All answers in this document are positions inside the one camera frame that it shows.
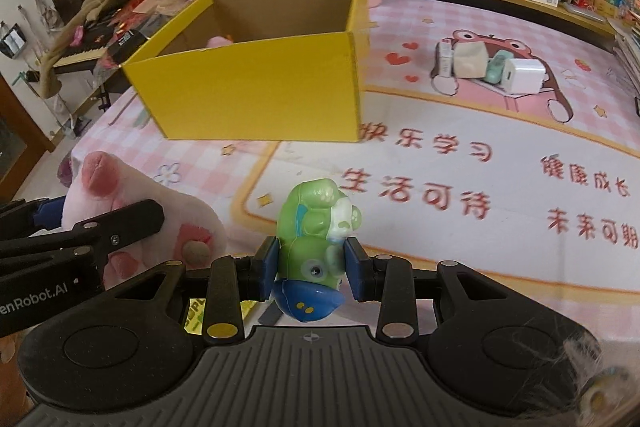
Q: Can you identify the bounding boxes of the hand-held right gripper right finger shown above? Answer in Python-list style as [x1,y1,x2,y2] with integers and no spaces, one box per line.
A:
[344,238,552,343]

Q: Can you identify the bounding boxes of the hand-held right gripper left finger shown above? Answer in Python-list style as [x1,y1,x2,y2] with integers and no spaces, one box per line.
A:
[100,237,282,345]

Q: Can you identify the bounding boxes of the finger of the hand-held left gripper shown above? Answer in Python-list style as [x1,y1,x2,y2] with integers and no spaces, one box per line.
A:
[0,199,166,279]
[0,198,67,242]

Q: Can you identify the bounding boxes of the white pink plush toy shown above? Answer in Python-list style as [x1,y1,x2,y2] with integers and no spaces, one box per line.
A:
[59,151,226,291]

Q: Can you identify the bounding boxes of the green frog toy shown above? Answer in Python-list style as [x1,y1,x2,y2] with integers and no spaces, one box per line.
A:
[270,178,365,323]

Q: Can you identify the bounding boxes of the yellow cardboard box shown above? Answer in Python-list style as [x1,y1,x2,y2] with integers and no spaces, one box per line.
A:
[122,0,374,143]

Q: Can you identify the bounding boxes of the yellow green packet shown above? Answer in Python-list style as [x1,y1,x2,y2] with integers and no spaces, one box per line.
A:
[185,297,257,336]

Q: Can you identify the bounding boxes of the pink printed table mat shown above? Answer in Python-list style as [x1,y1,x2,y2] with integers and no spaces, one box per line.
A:
[70,0,640,358]

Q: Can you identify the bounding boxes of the black electric keyboard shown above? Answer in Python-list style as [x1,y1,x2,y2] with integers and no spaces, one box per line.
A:
[50,19,152,76]

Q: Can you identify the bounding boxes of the small white box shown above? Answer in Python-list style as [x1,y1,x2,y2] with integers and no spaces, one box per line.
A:
[434,39,454,78]

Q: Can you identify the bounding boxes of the beige cube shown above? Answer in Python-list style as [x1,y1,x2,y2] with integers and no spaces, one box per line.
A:
[452,41,489,80]

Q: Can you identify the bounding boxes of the mint green toy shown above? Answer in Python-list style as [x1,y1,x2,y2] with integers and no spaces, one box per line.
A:
[482,49,509,86]

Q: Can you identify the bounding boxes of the white charger cube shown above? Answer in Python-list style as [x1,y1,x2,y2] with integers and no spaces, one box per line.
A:
[501,58,546,96]

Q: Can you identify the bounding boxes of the fluffy grey sleeve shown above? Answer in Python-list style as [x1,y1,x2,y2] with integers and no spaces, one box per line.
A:
[559,332,640,427]

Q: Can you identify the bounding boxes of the stack of papers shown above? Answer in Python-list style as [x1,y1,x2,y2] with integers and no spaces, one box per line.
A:
[612,17,640,98]

